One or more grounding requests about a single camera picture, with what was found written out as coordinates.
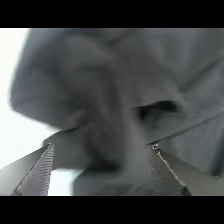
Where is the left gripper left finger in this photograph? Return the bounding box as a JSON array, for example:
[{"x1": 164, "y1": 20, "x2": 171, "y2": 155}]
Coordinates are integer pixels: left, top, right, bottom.
[{"x1": 0, "y1": 142, "x2": 55, "y2": 197}]

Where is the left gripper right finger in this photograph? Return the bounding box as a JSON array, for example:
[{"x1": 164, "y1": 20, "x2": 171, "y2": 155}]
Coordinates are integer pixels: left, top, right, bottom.
[{"x1": 148, "y1": 143, "x2": 224, "y2": 197}]

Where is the grey garment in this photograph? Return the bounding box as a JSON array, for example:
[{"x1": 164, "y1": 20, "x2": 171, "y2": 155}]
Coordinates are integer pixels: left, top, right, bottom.
[{"x1": 9, "y1": 28, "x2": 224, "y2": 197}]

